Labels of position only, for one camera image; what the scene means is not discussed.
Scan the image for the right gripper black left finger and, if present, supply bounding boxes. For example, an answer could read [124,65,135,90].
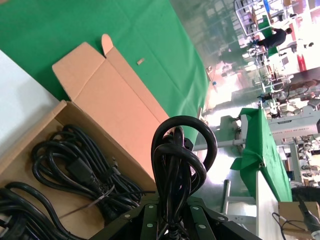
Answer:
[95,202,161,240]

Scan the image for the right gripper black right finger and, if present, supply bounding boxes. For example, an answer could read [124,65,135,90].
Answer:
[184,196,229,240]

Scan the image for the black power cable bundle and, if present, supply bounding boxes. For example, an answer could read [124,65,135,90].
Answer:
[31,124,156,222]
[151,115,218,240]
[0,181,86,240]

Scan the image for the small cardboard box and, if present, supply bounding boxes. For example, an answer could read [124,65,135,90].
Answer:
[277,201,320,240]

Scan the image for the brown cardboard mailer box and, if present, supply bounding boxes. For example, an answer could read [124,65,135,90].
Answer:
[0,33,172,240]

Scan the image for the green cloth covered table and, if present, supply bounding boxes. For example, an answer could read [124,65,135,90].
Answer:
[229,107,293,218]

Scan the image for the person in dark shirt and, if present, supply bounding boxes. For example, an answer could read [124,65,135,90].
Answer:
[256,27,294,50]

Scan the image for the green topped work table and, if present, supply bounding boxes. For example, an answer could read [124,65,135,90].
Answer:
[257,21,280,55]

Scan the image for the green table cloth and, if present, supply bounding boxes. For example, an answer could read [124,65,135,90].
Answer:
[0,0,210,121]

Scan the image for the black velcro strap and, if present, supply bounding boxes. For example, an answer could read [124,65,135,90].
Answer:
[106,156,121,177]

